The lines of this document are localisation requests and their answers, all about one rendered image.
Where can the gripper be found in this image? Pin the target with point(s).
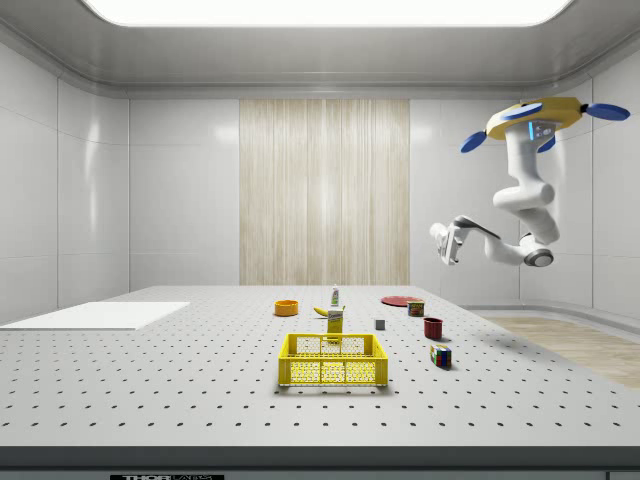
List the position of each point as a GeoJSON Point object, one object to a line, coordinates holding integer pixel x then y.
{"type": "Point", "coordinates": [450, 247]}

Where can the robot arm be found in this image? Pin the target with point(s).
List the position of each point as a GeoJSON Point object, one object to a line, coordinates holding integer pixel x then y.
{"type": "Point", "coordinates": [522, 165]}

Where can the flat-sided can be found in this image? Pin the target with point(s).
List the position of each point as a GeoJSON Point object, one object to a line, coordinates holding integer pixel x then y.
{"type": "Point", "coordinates": [415, 308]}

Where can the red plate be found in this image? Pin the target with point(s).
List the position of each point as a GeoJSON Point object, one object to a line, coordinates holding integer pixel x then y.
{"type": "Point", "coordinates": [395, 301]}

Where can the red mug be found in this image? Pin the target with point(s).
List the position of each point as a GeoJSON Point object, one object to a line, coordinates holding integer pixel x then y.
{"type": "Point", "coordinates": [433, 328]}

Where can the grey cube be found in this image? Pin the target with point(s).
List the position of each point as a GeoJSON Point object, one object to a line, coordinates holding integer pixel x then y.
{"type": "Point", "coordinates": [380, 324]}

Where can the puzzle cube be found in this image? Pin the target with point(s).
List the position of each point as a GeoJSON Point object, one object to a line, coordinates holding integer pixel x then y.
{"type": "Point", "coordinates": [440, 356]}

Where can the white bottle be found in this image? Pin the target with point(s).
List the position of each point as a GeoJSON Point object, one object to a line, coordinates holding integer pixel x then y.
{"type": "Point", "coordinates": [335, 297]}

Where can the yellow white box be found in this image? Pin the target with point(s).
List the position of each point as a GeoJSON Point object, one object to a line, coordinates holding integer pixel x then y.
{"type": "Point", "coordinates": [334, 321]}

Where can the banana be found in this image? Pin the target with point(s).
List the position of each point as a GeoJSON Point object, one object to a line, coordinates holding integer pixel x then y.
{"type": "Point", "coordinates": [320, 311]}

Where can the drone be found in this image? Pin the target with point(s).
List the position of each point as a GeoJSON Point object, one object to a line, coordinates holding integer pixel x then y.
{"type": "Point", "coordinates": [545, 112]}

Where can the yellow basket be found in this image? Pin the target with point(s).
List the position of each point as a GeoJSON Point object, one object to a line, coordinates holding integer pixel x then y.
{"type": "Point", "coordinates": [332, 372]}

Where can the yellow bowl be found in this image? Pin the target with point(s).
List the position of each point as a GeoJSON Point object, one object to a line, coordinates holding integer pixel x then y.
{"type": "Point", "coordinates": [286, 308]}

